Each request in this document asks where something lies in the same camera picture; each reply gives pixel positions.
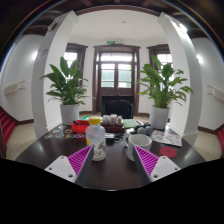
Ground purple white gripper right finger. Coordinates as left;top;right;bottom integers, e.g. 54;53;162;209
133;146;180;182

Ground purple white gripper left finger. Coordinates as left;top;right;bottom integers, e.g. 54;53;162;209
45;145;94;183

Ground red round coaster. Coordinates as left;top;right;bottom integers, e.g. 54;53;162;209
160;147;177;158

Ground white ceramic mug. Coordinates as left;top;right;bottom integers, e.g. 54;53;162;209
123;133;152;161

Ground printed paper sheet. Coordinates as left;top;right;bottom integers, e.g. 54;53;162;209
151;130;182;147

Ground colourful round stickers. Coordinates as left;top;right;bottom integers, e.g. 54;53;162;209
44;125;85;139

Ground clear bottle yellow cap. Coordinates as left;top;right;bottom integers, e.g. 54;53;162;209
85;116;106;161

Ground grey round ball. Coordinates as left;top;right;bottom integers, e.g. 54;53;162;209
137;127;146;134

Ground red plastic tray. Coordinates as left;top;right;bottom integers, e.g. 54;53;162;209
71;123;89;133

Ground green notebook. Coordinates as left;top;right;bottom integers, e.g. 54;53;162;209
123;119;137;129

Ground set of small white cups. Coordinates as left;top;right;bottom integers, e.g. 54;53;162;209
102;114;123;125

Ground black office chair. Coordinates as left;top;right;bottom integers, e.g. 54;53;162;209
102;100;133;119

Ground left potted green plant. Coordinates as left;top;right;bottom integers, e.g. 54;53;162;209
42;57;88;125

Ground potted green plant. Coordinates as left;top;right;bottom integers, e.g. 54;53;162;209
42;57;88;125
137;55;194;130

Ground right potted green plant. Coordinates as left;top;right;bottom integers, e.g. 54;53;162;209
137;55;194;130

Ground wooden double door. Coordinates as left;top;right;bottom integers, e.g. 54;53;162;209
92;44;140;113

